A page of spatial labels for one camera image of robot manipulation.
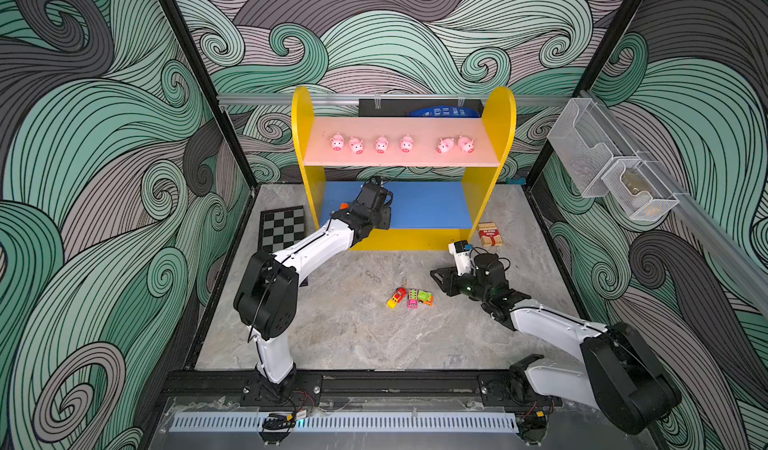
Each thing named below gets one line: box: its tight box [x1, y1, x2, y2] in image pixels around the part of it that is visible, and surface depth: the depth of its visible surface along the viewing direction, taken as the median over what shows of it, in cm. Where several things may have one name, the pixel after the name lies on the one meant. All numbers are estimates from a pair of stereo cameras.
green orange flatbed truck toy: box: [417, 290, 435, 306], surface depth 89 cm
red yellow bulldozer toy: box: [386, 287, 407, 309], surface depth 89 cm
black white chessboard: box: [258, 205, 305, 253], surface depth 106 cm
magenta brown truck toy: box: [408, 288, 419, 309], surface depth 89 cm
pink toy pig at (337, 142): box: [330, 132, 345, 151], surface depth 74 cm
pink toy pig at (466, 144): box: [458, 135, 475, 153], surface depth 74 cm
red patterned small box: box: [477, 222, 503, 247], surface depth 106 cm
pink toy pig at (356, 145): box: [349, 136, 364, 155], surface depth 73 cm
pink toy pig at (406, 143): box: [400, 134, 414, 153], surface depth 73 cm
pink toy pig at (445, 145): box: [436, 138, 455, 153], surface depth 73 cm
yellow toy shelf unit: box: [292, 87, 517, 251], surface depth 75 cm
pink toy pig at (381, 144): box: [375, 135, 389, 154], surface depth 73 cm
